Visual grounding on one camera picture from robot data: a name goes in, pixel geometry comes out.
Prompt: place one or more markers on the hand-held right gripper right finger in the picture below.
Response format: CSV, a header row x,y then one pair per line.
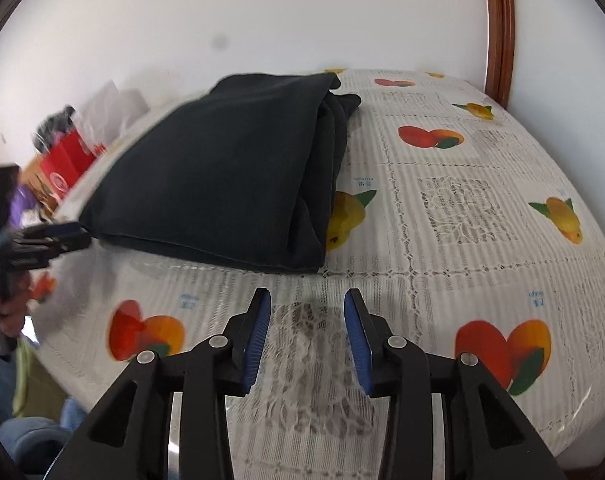
x,y
360,340

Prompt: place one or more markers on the brown wooden frame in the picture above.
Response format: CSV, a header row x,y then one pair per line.
x,y
499,35

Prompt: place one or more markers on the wooden side table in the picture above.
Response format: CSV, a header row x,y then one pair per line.
x,y
32,172

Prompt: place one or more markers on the fruit print lace tablecloth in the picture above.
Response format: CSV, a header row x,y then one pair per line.
x,y
457,210

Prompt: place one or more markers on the black garment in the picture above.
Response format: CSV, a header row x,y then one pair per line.
x,y
207,170

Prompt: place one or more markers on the red paper bag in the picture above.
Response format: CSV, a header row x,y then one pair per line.
x,y
67,160

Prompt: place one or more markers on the white plastic bag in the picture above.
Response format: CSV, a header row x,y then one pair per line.
x,y
112,110

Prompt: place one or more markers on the person's left hand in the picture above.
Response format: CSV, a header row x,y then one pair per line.
x,y
17,310

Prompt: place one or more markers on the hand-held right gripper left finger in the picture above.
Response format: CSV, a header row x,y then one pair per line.
x,y
257,340

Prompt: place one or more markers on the grey checked cloth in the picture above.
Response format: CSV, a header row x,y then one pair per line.
x,y
52,127

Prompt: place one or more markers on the person's jeans leg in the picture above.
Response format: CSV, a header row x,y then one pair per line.
x,y
30,445

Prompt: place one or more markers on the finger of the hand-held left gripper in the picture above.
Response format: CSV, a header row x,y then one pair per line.
x,y
67,247
62,231

